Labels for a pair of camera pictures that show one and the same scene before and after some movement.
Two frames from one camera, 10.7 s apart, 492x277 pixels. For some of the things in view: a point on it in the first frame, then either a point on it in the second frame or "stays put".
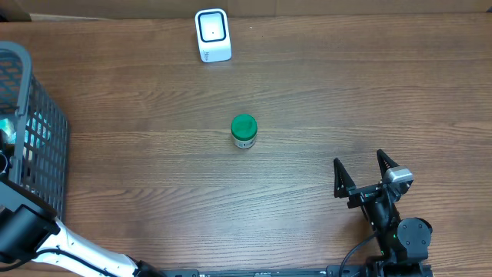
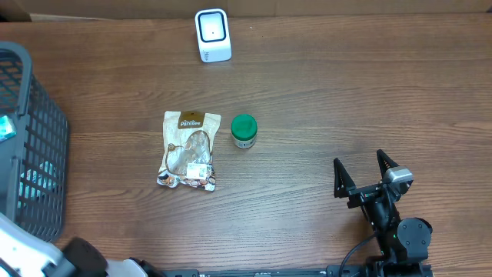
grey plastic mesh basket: (37, 129) stays put
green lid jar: (244, 130) stays put
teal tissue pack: (37, 135) → (38, 182)
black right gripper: (344, 183) stays put
